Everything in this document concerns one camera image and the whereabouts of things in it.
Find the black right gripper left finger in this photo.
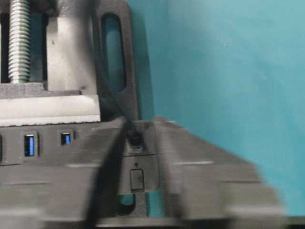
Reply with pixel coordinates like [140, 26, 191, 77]
[0, 118, 127, 229]

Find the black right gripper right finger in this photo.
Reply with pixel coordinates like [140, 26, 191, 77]
[153, 117, 305, 229]

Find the black USB cable with plug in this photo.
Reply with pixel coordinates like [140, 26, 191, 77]
[91, 0, 146, 153]

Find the black multi-port USB hub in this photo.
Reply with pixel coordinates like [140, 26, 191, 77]
[0, 119, 160, 194]

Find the black bench vise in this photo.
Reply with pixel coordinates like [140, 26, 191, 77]
[0, 0, 148, 218]

